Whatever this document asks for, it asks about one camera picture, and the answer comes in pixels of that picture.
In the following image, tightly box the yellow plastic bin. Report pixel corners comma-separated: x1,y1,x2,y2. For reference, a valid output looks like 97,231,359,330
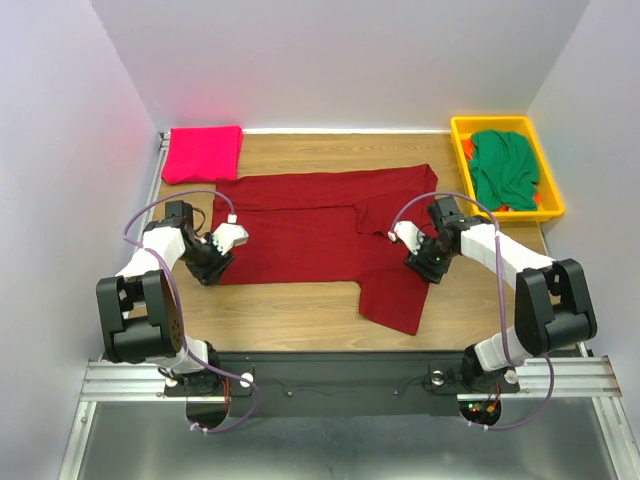
450,115,564,223

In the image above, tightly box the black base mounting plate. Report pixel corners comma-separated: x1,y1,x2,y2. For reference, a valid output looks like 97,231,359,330
163,351,519,430

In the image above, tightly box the green t shirt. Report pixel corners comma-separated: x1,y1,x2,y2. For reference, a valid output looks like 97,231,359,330
468,130,540,211

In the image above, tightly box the dark red t shirt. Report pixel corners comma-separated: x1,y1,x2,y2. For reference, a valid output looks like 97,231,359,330
212,164,438,335

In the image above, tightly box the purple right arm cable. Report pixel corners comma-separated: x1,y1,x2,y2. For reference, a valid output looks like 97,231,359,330
389,191,555,432

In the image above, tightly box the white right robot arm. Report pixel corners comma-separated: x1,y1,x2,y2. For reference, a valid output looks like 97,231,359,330
388,194,597,390

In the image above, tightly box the folded pink t shirt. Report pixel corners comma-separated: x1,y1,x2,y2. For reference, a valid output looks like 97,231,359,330
161,125,243,185

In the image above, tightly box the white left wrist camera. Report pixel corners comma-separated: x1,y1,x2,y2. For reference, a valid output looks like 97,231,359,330
211,214,249,255

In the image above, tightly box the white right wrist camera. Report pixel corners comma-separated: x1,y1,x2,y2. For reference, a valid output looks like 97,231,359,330
388,220,426,255

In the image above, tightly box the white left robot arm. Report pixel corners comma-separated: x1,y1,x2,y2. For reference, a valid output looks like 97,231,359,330
96,200,249,396

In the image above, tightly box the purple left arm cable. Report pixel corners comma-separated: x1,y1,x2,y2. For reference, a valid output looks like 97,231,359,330
121,187,263,435

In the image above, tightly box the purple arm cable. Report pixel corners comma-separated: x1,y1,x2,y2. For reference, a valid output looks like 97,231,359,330
389,191,555,432
121,187,263,435

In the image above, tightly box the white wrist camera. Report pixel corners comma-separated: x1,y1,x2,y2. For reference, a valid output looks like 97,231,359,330
211,214,249,255
388,220,426,255

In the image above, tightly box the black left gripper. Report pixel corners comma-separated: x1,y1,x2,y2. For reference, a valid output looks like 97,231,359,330
180,231,235,287

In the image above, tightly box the aluminium frame rail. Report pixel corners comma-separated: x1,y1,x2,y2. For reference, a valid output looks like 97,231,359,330
80,357,622,402

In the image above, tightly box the orange t shirt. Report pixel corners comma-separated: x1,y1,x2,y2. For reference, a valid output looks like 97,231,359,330
461,138,475,161

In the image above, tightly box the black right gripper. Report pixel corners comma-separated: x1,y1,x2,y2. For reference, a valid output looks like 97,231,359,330
402,232,457,285

